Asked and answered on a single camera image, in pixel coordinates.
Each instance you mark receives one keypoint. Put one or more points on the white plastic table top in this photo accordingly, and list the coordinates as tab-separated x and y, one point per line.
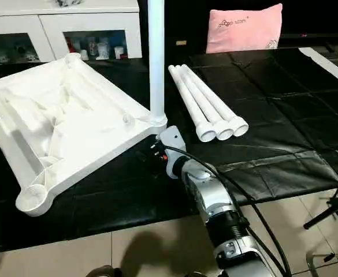
64	115

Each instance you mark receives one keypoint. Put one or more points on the white plastic table leg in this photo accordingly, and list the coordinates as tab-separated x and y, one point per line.
156	57
206	104
218	101
192	104

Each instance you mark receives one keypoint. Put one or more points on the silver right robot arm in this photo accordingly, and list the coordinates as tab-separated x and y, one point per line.
215	202

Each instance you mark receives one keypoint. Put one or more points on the black work mat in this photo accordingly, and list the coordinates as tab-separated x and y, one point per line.
272	144

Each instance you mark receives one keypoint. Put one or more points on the black furniture with yellow label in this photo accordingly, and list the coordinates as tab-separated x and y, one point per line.
183	26

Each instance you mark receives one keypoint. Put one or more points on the pink pillow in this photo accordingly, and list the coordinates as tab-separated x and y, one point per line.
244	29

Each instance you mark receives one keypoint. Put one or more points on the white cabinet with glass doors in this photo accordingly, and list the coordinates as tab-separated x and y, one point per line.
53	26

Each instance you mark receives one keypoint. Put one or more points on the dark ornament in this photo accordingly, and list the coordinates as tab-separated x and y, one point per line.
69	3

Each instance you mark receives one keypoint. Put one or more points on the black tripod stand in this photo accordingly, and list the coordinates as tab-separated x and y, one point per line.
330	210

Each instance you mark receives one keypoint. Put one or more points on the dark low tv bench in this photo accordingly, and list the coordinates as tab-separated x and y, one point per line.
316	38

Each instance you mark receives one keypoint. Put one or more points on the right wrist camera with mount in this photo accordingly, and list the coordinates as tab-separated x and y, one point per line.
171	144

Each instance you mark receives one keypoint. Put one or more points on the grey metal frame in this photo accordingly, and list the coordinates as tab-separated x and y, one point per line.
330	259

